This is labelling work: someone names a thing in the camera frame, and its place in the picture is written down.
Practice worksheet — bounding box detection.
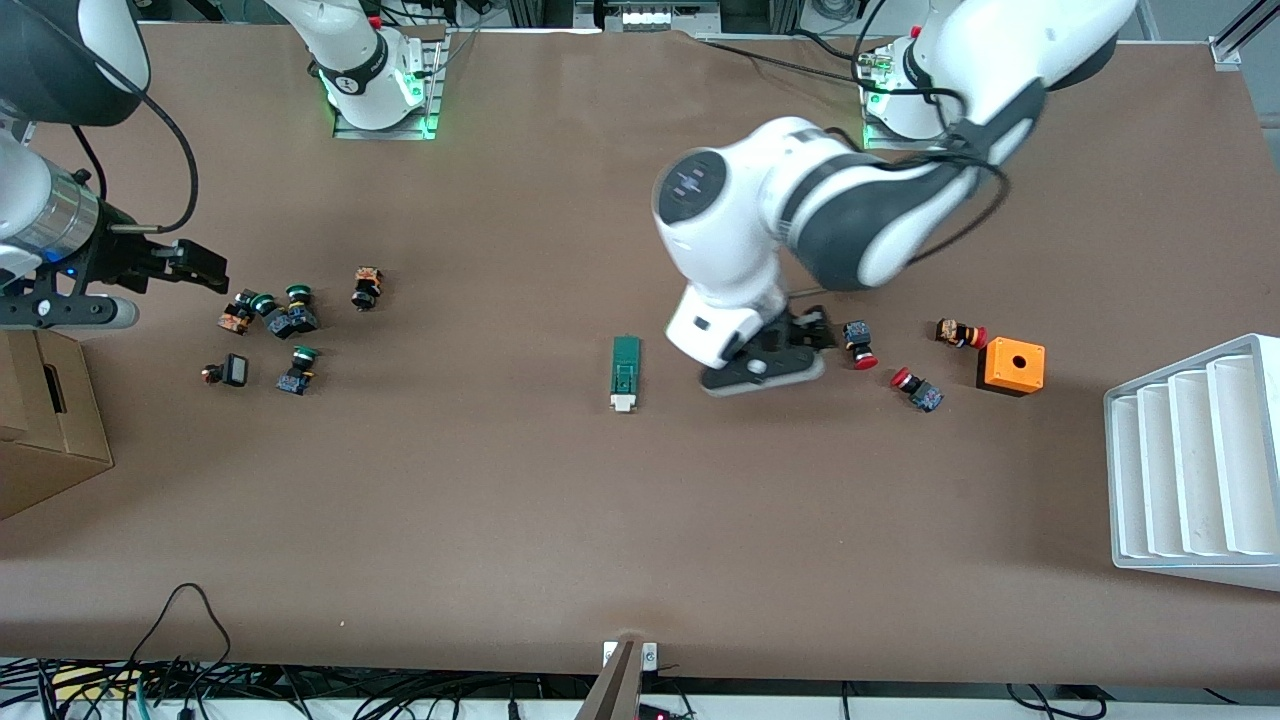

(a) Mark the black device with white lights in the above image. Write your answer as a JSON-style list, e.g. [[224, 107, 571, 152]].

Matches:
[[575, 0, 723, 33]]

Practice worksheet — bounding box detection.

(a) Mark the camera mounting pole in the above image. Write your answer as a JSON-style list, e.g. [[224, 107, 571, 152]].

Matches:
[[573, 640, 643, 720]]

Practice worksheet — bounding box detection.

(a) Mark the yellow tag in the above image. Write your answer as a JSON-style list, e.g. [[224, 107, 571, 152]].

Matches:
[[50, 668, 136, 701]]

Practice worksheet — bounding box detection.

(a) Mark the orange button enclosure box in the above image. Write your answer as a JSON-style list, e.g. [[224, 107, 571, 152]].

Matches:
[[975, 337, 1047, 398]]

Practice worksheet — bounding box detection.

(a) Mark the brown cardboard box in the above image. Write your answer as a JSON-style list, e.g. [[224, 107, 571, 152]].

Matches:
[[0, 325, 114, 521]]

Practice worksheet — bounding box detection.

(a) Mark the white slotted rack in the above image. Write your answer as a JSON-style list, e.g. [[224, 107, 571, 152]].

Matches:
[[1103, 333, 1280, 593]]

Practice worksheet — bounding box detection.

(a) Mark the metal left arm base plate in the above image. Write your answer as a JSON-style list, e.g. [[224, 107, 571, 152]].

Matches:
[[862, 55, 961, 153]]

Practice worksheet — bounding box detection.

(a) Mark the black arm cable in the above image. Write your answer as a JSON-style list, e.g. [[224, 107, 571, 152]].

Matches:
[[75, 85, 201, 236], [700, 35, 1011, 266]]

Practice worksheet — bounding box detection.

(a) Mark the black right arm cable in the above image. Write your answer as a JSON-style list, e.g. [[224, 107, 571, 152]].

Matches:
[[75, 85, 201, 236]]

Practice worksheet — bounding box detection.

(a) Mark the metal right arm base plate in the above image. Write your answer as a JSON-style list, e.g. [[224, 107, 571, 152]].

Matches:
[[332, 30, 446, 141]]

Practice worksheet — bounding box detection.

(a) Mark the black looped cable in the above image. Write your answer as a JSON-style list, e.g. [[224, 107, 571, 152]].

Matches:
[[120, 583, 236, 701]]

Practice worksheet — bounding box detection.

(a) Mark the green circuit board module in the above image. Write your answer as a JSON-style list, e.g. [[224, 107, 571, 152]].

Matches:
[[610, 335, 643, 414]]

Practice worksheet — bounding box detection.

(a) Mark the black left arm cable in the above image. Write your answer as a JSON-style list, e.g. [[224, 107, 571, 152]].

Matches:
[[700, 35, 1011, 266]]

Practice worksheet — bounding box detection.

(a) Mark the red mushroom button blue block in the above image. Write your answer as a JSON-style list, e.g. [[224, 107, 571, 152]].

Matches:
[[889, 366, 945, 414], [842, 320, 880, 372]]

